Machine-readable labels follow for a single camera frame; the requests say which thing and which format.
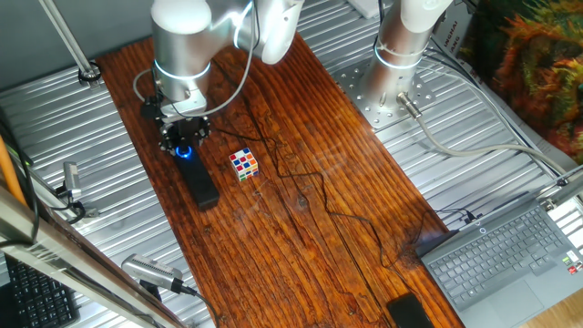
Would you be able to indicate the silver grilled camera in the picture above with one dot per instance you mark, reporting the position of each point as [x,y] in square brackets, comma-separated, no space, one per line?
[150,271]

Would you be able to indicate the white lettered box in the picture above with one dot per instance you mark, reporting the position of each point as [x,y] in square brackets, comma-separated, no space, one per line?
[451,32]

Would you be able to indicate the colourful furry cloth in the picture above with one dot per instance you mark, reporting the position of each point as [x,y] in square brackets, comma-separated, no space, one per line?
[537,68]

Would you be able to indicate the black smartphone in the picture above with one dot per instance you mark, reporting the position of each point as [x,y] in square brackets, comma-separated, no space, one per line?
[407,314]

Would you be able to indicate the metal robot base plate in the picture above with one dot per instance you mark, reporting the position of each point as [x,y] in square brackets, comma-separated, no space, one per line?
[353,86]

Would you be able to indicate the small white box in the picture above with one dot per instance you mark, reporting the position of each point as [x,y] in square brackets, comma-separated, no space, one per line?
[362,7]

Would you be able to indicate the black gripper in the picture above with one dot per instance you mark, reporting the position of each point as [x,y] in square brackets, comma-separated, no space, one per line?
[187,132]

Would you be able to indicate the brown wood grain board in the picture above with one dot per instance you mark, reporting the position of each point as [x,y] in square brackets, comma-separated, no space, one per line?
[296,250]

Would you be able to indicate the orange pole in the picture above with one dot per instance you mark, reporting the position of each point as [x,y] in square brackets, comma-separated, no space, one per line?
[9,173]

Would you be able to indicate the aluminium frame beam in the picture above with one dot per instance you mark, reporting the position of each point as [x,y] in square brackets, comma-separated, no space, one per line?
[68,269]

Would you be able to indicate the metal clamp tool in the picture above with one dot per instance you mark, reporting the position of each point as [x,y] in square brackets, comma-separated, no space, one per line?
[71,175]

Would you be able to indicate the black keyboard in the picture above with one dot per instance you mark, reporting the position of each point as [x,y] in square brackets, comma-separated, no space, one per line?
[41,300]

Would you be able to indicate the rubik's cube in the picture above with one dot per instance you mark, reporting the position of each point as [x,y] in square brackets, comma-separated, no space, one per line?
[243,165]

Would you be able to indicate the grey laptop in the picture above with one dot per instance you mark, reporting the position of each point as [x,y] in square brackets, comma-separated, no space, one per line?
[501,273]

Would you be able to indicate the black soundbar speaker with knob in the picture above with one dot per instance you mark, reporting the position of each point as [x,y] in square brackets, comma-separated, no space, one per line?
[200,182]

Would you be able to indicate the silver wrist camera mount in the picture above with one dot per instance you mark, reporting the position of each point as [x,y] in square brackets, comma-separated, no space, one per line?
[189,102]

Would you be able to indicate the aluminium stand pole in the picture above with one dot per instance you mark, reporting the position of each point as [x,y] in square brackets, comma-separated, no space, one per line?
[569,184]
[68,41]

